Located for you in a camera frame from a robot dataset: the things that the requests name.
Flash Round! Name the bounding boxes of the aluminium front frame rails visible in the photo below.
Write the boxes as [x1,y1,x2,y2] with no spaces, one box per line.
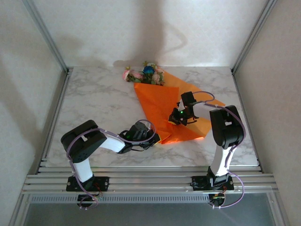
[21,166,279,195]

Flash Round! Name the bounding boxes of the aluminium rail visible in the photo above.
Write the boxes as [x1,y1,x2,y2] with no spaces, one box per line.
[35,68,72,175]
[231,68,264,172]

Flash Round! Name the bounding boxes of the aluminium left side rail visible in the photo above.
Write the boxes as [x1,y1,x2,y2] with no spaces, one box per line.
[35,68,72,175]

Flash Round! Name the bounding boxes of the blue artificial flower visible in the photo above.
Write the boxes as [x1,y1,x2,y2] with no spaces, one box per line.
[142,65,156,76]

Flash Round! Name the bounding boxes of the aluminium left frame leg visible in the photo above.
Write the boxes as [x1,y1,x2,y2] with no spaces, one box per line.
[8,194,31,226]

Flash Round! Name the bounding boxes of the aluminium right frame leg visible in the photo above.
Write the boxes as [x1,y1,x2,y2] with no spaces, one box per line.
[268,192,291,226]

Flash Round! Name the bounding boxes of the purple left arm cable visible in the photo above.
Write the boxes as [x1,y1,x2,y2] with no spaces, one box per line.
[66,119,157,210]

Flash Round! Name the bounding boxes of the aluminium right side rail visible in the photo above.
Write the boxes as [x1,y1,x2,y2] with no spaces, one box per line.
[231,68,264,172]

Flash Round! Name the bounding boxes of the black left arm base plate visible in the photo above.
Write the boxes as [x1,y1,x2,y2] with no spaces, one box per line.
[65,176,111,192]

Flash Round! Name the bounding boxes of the orange wrapping paper sheet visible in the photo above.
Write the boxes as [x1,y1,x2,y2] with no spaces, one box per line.
[133,70,226,145]

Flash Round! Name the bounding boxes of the aluminium frame leg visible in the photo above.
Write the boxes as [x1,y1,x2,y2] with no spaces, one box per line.
[8,194,31,226]
[268,192,291,226]

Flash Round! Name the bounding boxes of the aluminium frame post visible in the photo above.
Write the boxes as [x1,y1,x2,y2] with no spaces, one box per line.
[22,0,71,73]
[231,0,279,73]

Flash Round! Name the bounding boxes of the aluminium left frame post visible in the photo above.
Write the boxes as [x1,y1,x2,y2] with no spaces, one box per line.
[22,0,71,73]

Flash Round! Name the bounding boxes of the grey slotted cable duct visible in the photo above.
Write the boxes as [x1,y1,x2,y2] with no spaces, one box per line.
[29,194,211,204]

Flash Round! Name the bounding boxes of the aluminium right frame post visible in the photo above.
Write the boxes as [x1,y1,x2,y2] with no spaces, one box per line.
[231,0,279,73]

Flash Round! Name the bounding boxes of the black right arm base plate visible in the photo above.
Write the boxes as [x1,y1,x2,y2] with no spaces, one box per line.
[190,176,235,191]

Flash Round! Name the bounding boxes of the pink artificial flower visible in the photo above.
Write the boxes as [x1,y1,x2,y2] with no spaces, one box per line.
[122,66,144,82]

